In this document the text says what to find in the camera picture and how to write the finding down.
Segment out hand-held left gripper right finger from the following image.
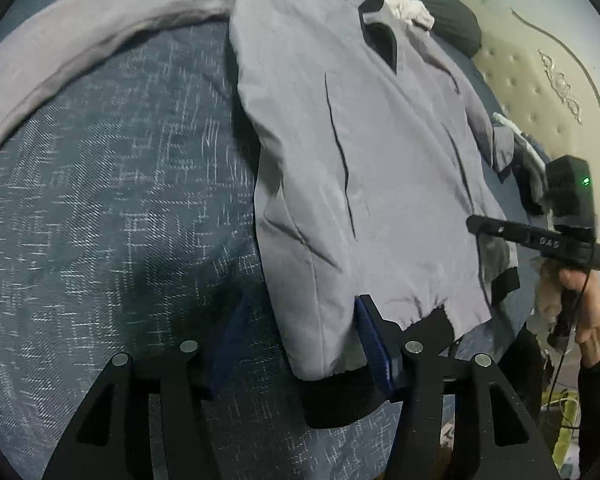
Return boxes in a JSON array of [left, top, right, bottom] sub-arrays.
[[355, 294, 561, 480]]

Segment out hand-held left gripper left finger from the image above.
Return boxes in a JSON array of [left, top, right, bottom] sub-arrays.
[[42, 290, 253, 480]]

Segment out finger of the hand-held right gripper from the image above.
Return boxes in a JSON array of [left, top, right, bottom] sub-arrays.
[[467, 215, 504, 241]]

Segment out person's right hand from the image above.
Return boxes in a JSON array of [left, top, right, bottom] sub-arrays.
[[559, 269, 600, 361]]

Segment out black striped garment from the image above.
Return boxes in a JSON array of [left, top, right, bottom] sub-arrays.
[[512, 135, 551, 216]]

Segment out beige cloth piece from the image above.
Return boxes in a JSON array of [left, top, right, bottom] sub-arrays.
[[537, 260, 563, 321]]

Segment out white socks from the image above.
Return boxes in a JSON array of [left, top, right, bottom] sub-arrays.
[[492, 112, 523, 136]]

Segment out cream tufted headboard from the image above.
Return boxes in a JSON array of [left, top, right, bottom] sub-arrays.
[[457, 0, 600, 301]]

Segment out blue patterned bed blanket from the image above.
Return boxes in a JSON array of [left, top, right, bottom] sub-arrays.
[[0, 0, 546, 480]]

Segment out yellow plastic item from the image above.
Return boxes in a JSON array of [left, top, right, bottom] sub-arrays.
[[545, 390, 581, 431]]

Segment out white crumpled garment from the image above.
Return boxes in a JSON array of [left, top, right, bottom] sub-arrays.
[[380, 0, 436, 31]]

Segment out light grey bedsheet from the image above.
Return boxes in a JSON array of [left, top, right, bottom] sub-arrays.
[[0, 0, 243, 168]]

